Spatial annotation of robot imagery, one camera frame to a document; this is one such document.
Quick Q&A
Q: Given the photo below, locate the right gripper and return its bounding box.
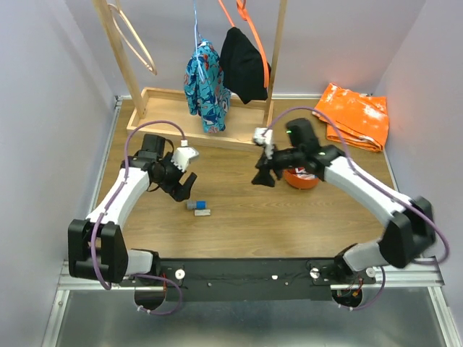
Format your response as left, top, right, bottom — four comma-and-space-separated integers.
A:
252, 141, 305, 188

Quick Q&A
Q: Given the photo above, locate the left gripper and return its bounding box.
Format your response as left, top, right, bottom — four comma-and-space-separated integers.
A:
154, 152, 197, 201

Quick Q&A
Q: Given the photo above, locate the grey blue glue stick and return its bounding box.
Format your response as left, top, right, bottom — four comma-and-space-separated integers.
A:
187, 200, 207, 210

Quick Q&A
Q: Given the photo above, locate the white eraser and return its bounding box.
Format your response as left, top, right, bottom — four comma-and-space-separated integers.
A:
194, 209, 211, 216

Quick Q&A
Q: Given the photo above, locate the orange round divided organizer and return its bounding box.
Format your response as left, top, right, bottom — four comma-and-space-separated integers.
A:
283, 168, 319, 190

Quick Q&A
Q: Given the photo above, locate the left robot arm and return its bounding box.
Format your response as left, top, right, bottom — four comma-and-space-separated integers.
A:
68, 134, 199, 288

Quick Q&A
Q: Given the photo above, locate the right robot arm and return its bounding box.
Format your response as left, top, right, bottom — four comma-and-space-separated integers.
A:
252, 118, 436, 283

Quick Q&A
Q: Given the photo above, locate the wooden clothes rack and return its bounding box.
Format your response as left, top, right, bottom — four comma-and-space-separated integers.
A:
93, 1, 286, 150

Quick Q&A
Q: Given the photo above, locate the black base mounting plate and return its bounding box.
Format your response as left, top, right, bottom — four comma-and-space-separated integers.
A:
119, 257, 377, 303

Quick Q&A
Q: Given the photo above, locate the black garment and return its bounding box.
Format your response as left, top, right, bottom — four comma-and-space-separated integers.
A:
219, 27, 268, 104

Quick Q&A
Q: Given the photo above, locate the blue shark-print garment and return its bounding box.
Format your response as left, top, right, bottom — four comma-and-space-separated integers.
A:
184, 39, 231, 134

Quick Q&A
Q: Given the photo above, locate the orange folded cloth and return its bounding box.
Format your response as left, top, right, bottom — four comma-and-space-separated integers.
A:
315, 83, 389, 153

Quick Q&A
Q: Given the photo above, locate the wooden clothes hanger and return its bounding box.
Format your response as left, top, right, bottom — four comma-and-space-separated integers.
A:
108, 4, 158, 77

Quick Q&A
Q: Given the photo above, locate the orange plastic hanger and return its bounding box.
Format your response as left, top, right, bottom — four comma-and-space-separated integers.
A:
219, 1, 271, 92

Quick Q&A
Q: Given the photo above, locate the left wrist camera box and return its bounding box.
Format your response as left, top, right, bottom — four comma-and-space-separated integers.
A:
171, 140, 199, 172

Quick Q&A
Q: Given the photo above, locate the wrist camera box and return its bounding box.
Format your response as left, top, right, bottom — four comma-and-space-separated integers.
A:
171, 140, 199, 172
252, 127, 275, 160

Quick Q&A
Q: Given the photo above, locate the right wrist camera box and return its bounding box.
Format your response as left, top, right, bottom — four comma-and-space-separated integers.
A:
252, 127, 275, 160

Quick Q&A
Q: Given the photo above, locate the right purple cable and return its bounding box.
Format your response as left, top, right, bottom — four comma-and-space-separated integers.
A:
263, 106, 450, 312

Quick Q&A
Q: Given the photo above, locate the purple cable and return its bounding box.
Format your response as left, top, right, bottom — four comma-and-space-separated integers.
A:
263, 106, 450, 312
89, 121, 187, 316

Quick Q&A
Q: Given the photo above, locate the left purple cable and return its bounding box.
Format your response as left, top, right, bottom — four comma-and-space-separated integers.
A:
89, 121, 187, 316

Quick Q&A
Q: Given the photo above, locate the blue wire hanger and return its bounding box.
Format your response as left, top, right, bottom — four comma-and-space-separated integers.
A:
192, 0, 205, 82

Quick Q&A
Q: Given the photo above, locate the aluminium frame rail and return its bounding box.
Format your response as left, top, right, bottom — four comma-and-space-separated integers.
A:
43, 254, 462, 346

